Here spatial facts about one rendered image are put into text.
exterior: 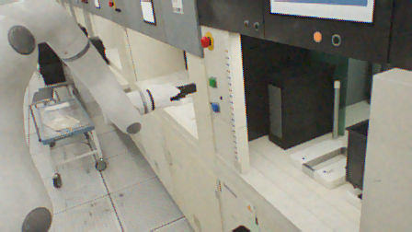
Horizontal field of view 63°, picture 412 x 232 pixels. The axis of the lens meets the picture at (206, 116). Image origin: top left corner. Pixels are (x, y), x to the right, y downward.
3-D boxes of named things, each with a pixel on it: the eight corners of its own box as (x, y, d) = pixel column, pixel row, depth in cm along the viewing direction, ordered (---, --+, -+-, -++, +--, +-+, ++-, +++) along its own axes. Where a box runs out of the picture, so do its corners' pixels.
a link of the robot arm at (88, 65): (98, 58, 83) (152, 127, 105) (84, 31, 93) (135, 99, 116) (67, 78, 82) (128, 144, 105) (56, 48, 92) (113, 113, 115)
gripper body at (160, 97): (144, 106, 118) (173, 98, 123) (153, 115, 110) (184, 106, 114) (140, 87, 115) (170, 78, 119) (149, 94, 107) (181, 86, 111)
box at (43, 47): (37, 62, 428) (29, 41, 417) (60, 57, 438) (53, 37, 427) (37, 66, 402) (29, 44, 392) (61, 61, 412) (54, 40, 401)
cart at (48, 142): (45, 146, 364) (30, 106, 344) (93, 132, 385) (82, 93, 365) (55, 191, 284) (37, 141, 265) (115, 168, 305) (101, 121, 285)
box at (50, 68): (42, 81, 438) (36, 62, 428) (65, 75, 449) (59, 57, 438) (43, 87, 413) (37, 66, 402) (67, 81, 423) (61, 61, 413)
